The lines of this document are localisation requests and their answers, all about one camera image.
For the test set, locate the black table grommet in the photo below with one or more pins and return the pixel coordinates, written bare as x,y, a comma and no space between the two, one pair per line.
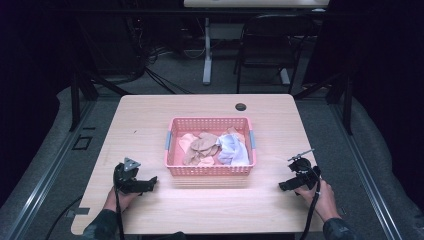
240,107

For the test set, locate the white desk leg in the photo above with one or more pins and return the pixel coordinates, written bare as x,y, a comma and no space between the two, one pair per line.
207,56

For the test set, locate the black folding chair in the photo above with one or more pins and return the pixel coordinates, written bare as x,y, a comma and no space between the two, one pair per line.
273,36

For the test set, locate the black metal stand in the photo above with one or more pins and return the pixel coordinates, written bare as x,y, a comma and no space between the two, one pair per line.
75,100
347,106

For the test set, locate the orange tan cloth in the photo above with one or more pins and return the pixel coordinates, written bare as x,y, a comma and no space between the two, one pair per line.
233,130

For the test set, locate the grey tape strip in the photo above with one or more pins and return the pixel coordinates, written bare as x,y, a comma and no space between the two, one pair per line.
79,211

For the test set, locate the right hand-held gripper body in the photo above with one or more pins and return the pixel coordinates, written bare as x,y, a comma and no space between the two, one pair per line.
306,175

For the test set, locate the small pale peach cloth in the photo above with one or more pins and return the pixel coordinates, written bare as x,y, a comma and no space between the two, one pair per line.
206,161

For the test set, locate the light blue cloth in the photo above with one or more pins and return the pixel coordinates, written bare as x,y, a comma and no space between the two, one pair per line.
233,151

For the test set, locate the brown cloth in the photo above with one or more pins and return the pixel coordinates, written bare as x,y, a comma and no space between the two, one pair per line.
204,144

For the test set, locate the person's right hand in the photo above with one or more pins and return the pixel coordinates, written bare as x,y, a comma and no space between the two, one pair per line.
325,203

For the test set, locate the aluminium floor rail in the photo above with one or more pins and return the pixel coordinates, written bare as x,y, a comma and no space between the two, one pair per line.
363,173
50,173

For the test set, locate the person's left hand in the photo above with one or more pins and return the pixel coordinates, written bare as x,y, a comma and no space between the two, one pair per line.
118,201

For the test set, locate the pink plastic basket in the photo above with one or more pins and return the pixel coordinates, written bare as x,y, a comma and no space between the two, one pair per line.
210,170

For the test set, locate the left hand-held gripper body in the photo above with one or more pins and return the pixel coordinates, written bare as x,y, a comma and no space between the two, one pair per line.
124,178

